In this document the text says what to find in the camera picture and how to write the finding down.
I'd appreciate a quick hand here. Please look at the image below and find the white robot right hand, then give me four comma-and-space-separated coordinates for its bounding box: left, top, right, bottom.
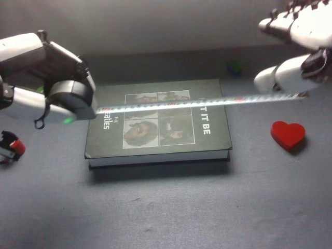
253, 0, 332, 95

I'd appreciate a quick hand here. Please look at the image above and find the red cylinder block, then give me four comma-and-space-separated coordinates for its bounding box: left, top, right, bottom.
10, 139, 26, 159

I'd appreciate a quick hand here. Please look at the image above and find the grey tablecloth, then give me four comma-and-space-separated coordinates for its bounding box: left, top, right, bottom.
0, 50, 332, 249

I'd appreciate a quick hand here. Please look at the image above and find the black Let It Be album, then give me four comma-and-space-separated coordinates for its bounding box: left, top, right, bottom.
85, 78, 233, 171

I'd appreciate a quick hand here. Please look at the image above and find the grey tape measure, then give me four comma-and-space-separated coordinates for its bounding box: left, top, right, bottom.
48, 79, 310, 122

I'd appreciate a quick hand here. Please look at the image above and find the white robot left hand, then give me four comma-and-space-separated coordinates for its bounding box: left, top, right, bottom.
0, 30, 98, 130

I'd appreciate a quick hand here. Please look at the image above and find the yellow snail toy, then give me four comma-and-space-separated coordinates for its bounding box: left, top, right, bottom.
227, 60, 243, 77

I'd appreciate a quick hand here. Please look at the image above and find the red heart block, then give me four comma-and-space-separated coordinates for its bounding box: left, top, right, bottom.
270, 120, 307, 153

